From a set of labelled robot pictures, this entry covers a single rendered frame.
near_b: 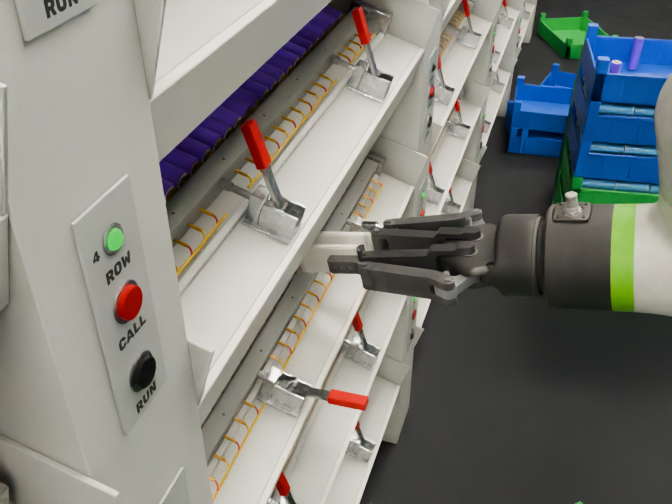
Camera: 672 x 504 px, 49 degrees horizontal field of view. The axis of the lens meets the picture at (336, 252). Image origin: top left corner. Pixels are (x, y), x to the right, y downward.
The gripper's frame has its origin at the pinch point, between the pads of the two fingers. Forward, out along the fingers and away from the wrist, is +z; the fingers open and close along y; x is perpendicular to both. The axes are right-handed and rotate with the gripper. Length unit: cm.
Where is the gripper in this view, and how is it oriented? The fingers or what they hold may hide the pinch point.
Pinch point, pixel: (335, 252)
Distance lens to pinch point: 74.4
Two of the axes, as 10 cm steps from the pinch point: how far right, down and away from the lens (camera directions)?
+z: -9.1, -0.2, 4.1
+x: 2.1, 8.4, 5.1
